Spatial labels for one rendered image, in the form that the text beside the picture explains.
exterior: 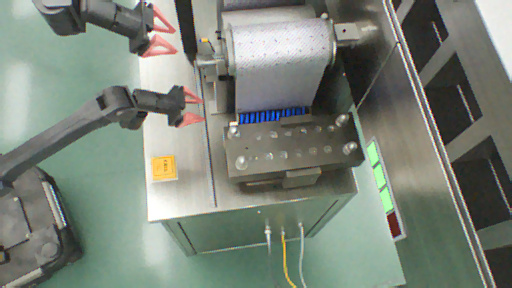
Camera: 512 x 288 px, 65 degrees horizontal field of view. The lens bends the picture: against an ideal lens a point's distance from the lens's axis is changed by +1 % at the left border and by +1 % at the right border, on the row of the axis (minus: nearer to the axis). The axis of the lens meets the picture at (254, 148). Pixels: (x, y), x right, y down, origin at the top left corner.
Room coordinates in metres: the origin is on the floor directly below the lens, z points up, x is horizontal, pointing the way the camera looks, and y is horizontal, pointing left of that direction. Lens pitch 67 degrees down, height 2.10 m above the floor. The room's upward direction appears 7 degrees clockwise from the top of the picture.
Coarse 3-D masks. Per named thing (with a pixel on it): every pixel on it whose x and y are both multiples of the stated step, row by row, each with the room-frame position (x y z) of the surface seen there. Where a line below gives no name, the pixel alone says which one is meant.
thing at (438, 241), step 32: (352, 0) 0.78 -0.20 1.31; (384, 0) 0.66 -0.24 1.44; (384, 32) 0.61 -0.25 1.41; (352, 64) 0.66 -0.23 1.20; (384, 64) 0.56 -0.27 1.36; (352, 96) 0.60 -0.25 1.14; (384, 96) 0.50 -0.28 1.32; (416, 96) 0.43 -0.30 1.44; (384, 128) 0.44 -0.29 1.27; (416, 128) 0.38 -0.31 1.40; (384, 160) 0.38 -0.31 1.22; (416, 160) 0.33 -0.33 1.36; (416, 192) 0.28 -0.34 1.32; (448, 192) 0.25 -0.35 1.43; (416, 224) 0.22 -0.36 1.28; (448, 224) 0.20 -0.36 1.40; (416, 256) 0.16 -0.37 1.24; (448, 256) 0.15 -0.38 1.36
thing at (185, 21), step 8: (176, 0) 0.84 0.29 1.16; (184, 0) 0.85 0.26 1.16; (176, 8) 0.84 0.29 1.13; (184, 8) 0.85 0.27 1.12; (184, 16) 0.85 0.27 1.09; (192, 16) 0.85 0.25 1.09; (184, 24) 0.85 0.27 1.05; (192, 24) 0.85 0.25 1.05; (184, 32) 0.85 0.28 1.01; (192, 32) 0.85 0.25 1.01; (184, 40) 0.84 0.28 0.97; (192, 40) 0.85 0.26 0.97; (184, 48) 0.84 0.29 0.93; (192, 48) 0.85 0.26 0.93
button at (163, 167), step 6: (162, 156) 0.43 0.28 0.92; (168, 156) 0.44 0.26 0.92; (156, 162) 0.41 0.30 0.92; (162, 162) 0.41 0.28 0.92; (168, 162) 0.42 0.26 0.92; (174, 162) 0.42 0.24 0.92; (156, 168) 0.39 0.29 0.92; (162, 168) 0.39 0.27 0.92; (168, 168) 0.40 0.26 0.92; (174, 168) 0.40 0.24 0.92; (156, 174) 0.37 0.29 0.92; (162, 174) 0.37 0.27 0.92; (168, 174) 0.38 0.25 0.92; (174, 174) 0.38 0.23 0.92; (156, 180) 0.36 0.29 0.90
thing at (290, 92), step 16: (256, 80) 0.57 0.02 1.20; (272, 80) 0.58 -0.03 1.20; (288, 80) 0.60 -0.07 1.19; (304, 80) 0.61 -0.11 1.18; (240, 96) 0.56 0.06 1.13; (256, 96) 0.57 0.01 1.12; (272, 96) 0.59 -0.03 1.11; (288, 96) 0.60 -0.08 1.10; (304, 96) 0.61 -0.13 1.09; (240, 112) 0.56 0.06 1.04
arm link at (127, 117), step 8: (128, 88) 0.51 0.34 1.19; (128, 96) 0.49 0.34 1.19; (136, 104) 0.47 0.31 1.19; (120, 112) 0.43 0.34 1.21; (128, 112) 0.43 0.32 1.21; (136, 112) 0.45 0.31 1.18; (120, 120) 0.42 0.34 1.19; (128, 120) 0.45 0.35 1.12; (136, 120) 0.45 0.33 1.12; (144, 120) 0.47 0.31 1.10; (128, 128) 0.44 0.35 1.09; (136, 128) 0.45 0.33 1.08
